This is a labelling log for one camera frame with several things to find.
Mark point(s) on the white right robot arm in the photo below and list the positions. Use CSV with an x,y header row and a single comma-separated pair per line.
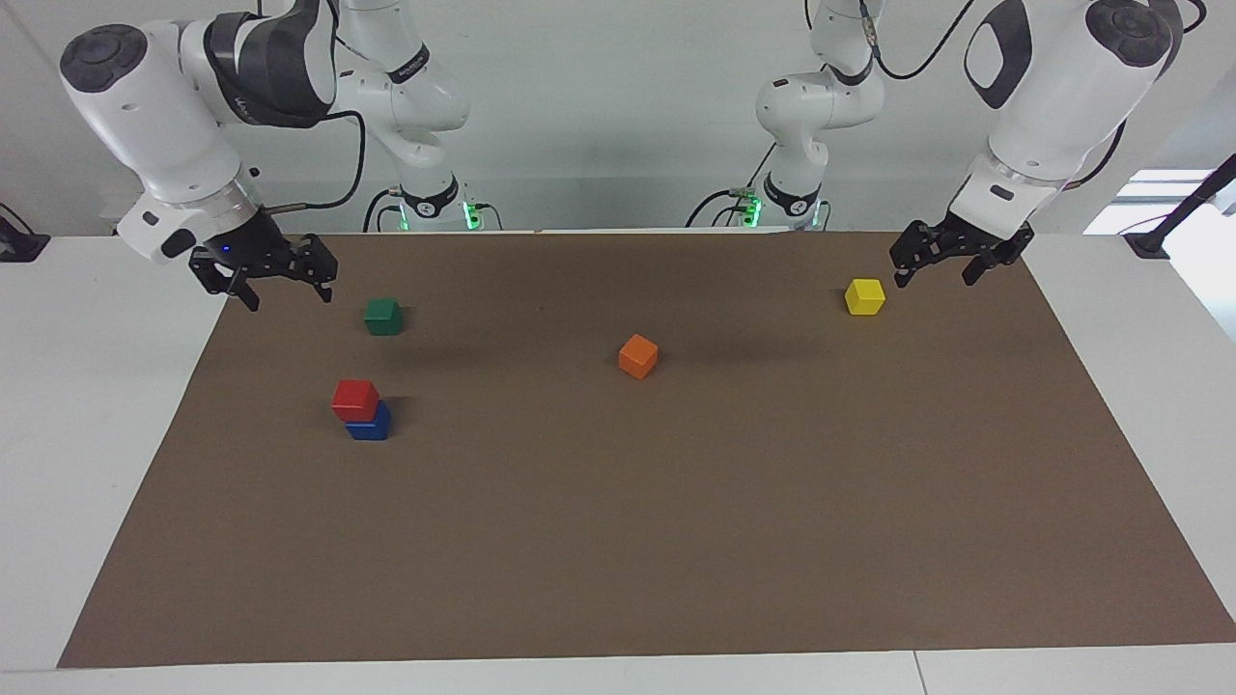
x,y
145,106

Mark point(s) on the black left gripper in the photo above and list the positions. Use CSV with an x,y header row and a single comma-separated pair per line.
x,y
977,238

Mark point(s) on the blue cube block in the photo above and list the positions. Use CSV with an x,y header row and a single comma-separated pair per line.
x,y
375,430

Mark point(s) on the yellow cube block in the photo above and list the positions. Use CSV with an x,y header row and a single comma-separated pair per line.
x,y
865,297

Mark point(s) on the orange cube block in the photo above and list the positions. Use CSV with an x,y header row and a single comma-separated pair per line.
x,y
638,356

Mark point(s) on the brown table mat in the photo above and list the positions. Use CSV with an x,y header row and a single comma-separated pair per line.
x,y
618,521

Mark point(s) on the green cube block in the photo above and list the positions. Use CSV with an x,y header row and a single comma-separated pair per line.
x,y
383,318

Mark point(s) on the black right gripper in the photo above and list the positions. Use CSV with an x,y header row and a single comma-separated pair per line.
x,y
246,249

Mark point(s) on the black table clamp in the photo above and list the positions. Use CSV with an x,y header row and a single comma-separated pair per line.
x,y
19,246

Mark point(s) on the black camera stand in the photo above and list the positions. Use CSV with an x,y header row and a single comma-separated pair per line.
x,y
1149,241

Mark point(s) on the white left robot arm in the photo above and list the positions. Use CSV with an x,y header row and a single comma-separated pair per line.
x,y
1053,97

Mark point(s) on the red cube block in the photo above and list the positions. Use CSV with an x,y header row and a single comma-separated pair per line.
x,y
354,400

